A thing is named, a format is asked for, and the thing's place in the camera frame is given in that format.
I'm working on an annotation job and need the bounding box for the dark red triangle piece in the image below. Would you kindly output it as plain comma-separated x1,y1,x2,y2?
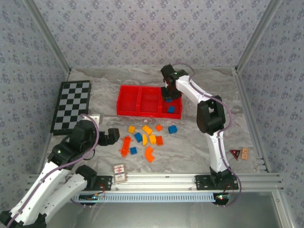
229,148,241,161

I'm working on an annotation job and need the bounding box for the aluminium left side rail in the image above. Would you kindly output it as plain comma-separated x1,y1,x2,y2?
37,68,72,174

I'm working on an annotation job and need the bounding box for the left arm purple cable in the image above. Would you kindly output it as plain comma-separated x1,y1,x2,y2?
4,113,100,228

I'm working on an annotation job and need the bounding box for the aluminium right corner post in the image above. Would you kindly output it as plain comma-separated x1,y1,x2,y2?
235,0,283,72

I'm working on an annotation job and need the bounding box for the aluminium right side rail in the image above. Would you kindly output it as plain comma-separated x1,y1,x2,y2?
234,68,271,172

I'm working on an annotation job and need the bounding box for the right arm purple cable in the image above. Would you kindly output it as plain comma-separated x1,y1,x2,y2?
171,62,242,208

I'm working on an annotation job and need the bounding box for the black grey chessboard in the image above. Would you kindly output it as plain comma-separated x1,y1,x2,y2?
50,80,92,136

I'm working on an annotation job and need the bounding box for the playing card box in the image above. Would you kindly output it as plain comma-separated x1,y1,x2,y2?
113,163,128,184

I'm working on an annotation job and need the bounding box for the aluminium left corner post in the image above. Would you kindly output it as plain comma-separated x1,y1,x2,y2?
23,0,72,72

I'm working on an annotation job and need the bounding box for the aluminium front frame rail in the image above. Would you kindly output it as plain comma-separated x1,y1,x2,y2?
26,172,285,192

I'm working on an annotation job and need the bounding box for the aluminium corner post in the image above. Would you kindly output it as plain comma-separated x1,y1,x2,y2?
23,0,72,72
235,0,283,72

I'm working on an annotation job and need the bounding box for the left black camera cable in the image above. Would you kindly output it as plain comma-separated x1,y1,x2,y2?
82,148,96,162

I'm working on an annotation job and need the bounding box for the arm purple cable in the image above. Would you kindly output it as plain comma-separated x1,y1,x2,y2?
171,62,242,208
4,113,100,228

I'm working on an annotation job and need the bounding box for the slotted light blue cable duct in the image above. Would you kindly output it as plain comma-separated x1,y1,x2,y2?
72,192,214,203

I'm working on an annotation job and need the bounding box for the orange arch lego piece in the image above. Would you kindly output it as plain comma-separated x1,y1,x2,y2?
144,146,155,163

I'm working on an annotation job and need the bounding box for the orange lattice lego piece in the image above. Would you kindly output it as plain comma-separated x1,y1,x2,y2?
119,135,133,158

